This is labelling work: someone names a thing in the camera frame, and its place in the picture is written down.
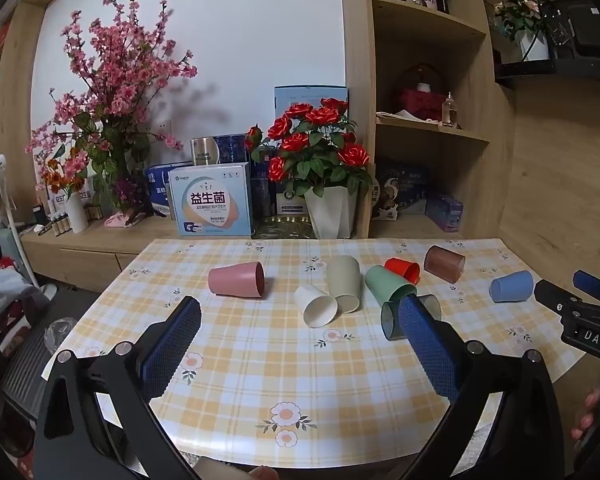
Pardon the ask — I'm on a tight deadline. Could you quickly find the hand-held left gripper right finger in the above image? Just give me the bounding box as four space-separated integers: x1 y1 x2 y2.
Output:
397 294 566 480

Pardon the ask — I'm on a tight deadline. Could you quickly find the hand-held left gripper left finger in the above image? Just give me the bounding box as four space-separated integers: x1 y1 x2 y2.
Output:
32 296 203 480

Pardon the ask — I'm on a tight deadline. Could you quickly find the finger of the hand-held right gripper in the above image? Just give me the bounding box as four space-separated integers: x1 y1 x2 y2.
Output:
573 270 600 306
534 279 583 317

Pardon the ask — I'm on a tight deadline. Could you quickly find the blue cup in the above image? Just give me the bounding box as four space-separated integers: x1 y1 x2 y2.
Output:
489 270 535 304

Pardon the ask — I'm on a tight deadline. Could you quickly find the grey see-through cup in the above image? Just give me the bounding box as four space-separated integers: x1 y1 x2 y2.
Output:
380 294 442 342

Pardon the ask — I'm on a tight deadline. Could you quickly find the green cup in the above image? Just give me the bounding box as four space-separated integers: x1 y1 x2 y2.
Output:
364 265 418 306

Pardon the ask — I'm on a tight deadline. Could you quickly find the red cup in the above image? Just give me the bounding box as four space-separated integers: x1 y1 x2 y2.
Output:
384 257 422 285

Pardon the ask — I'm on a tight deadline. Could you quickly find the brown cup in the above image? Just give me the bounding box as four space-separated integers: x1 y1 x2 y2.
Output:
423 245 466 281

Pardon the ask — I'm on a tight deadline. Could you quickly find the pink cup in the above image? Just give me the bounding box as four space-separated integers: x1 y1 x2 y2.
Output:
208 261 266 301

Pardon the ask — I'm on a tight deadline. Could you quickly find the beige cup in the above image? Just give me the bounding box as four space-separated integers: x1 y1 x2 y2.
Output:
326 255 363 314

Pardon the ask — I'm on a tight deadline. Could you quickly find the white cup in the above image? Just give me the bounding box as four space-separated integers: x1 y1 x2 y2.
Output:
294 284 339 329

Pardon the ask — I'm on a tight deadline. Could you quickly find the person's right hand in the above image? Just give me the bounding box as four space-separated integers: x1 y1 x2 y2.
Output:
570 389 600 442

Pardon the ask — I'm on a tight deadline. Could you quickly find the yellow checked floral tablecloth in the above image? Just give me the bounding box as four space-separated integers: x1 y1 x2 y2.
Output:
42 237 588 477

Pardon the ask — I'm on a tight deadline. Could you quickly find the clear drinking glass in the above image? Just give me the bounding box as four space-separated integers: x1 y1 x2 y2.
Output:
44 316 79 356

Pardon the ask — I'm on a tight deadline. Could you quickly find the wooden sideboard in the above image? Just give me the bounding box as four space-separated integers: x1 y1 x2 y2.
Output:
20 215 181 294

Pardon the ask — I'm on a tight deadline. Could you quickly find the purple box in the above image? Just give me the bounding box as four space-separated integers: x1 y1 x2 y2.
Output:
424 192 465 233

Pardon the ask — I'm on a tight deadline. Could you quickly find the pink cloth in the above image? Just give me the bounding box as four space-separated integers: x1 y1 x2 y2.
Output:
104 212 144 230

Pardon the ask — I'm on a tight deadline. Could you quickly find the light blue square box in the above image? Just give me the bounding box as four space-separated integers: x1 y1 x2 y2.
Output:
168 163 254 238

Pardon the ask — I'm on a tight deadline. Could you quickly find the wooden shelf unit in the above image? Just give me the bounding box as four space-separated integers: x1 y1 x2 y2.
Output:
340 0 517 241

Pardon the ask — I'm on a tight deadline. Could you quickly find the blue and white box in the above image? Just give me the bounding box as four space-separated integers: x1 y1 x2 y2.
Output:
145 164 173 219

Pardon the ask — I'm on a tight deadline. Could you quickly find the dark blue moon print box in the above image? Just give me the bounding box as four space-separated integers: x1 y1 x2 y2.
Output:
372 160 430 221

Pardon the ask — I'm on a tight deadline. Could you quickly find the green patterned tray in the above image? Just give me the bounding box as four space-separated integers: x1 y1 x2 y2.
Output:
254 216 314 240

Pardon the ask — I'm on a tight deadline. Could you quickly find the slim white vase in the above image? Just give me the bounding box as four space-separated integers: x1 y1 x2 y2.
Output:
66 191 90 234

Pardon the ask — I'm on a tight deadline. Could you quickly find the white faceted flower pot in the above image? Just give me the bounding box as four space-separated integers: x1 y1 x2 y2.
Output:
304 186 357 240

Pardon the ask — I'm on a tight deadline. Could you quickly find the row of small bottles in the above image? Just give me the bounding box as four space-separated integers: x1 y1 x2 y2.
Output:
32 202 74 237

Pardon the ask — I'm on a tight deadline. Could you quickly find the pile of clothes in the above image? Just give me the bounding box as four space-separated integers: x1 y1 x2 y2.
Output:
0 237 52 356

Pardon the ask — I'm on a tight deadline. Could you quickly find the tall dark blue box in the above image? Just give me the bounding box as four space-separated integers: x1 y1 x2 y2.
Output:
250 160 277 221

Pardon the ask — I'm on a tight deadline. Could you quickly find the black and white box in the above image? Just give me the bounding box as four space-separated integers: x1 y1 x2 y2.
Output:
275 191 309 219

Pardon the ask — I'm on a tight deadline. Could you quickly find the silver metal tin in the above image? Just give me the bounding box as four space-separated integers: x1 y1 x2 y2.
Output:
190 136 220 167

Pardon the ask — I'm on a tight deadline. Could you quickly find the orange flower bunch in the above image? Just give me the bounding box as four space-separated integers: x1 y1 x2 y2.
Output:
40 156 88 197

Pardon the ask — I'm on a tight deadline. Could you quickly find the dark blue patterned box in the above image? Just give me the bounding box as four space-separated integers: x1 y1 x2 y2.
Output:
215 133 253 166

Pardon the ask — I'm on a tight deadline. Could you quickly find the small glass bottle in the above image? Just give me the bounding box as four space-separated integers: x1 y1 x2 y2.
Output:
441 92 457 128

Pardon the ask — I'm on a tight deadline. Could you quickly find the white standing fan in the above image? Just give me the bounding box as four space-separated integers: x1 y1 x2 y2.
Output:
0 154 42 291

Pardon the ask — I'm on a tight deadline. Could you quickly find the red rose plant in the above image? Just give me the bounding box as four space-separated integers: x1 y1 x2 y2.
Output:
244 98 374 199

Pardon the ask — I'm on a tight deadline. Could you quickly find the dark basket with red lining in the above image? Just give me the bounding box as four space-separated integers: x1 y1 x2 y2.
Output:
392 64 444 122

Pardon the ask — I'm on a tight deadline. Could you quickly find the white plant pot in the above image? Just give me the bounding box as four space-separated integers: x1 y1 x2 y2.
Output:
517 30 551 62

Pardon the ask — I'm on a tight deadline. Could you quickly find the pink blossom branch plant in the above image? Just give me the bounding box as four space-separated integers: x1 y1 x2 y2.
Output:
25 0 199 217

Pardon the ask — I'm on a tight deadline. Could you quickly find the pale pink rose plant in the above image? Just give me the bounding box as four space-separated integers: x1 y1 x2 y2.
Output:
493 0 552 37

